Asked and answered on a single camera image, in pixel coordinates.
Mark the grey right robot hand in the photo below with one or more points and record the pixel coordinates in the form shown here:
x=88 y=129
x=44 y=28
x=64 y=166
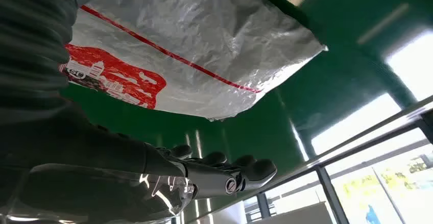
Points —
x=84 y=168

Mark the green conveyor belt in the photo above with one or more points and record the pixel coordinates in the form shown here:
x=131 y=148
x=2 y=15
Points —
x=338 y=63

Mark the aluminium conveyor frame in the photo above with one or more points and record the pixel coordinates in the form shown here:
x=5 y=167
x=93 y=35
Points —
x=372 y=133

